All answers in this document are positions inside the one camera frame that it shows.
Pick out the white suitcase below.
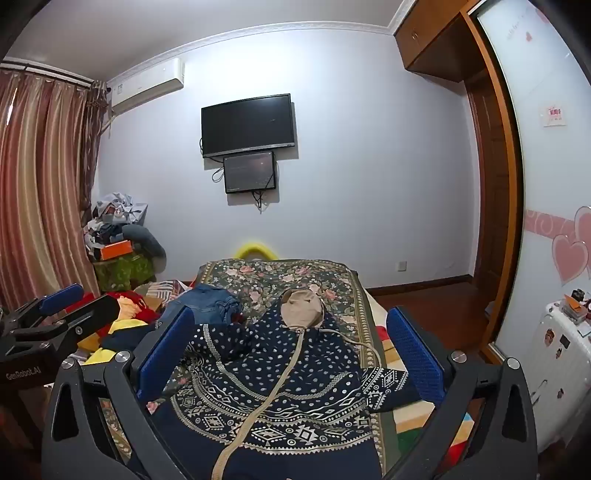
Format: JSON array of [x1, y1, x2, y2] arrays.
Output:
[[526, 300, 591, 455]]

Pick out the white air conditioner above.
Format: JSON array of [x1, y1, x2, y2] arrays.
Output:
[[108, 59, 186, 116]]

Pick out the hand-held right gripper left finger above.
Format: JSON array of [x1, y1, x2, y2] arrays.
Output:
[[41, 306, 219, 480]]

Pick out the red white sticker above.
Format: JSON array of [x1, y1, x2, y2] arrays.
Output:
[[540, 105, 568, 126]]

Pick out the red fluffy cloth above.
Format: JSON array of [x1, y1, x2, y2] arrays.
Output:
[[67, 291, 163, 325]]

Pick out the small black monitor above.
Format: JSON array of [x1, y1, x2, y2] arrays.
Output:
[[223, 151, 278, 195]]

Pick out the green patterned cloth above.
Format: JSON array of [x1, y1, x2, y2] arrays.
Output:
[[92, 254, 155, 292]]

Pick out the striped patchwork cloth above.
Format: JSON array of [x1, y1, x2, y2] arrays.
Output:
[[134, 279, 195, 306]]

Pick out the wooden door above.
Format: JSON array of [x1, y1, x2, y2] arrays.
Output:
[[465, 76, 511, 298]]

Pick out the navy patterned hooded garment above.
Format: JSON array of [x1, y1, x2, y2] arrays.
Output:
[[148, 288, 419, 480]]

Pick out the orange box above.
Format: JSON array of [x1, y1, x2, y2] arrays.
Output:
[[100, 240, 136, 260]]

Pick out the grey pillow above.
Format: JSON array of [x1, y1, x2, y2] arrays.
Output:
[[122, 224, 167, 274]]

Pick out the colourful striped blanket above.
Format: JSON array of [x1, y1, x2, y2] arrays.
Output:
[[369, 295, 485, 462]]

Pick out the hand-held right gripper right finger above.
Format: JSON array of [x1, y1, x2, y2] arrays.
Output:
[[383, 306, 541, 480]]

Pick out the wooden overhead cabinet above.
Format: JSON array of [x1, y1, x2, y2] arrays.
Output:
[[394, 0, 490, 84]]

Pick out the pile of grey clutter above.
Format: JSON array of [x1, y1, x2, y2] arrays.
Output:
[[84, 191, 149, 252]]

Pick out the floral blanket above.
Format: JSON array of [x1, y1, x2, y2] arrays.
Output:
[[99, 259, 407, 480]]

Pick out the yellow ring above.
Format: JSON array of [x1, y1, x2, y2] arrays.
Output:
[[235, 239, 278, 262]]

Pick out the black wall television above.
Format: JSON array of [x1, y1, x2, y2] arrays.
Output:
[[201, 93, 296, 159]]

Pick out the blue jeans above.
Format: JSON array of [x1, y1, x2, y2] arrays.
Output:
[[164, 285, 243, 326]]

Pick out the striped pink curtain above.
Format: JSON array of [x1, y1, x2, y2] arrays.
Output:
[[0, 60, 112, 315]]

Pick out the yellow cloth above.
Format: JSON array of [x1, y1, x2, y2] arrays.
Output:
[[76, 318, 149, 366]]

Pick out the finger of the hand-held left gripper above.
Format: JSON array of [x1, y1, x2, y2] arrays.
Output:
[[0, 283, 85, 331], [9, 294, 122, 352]]

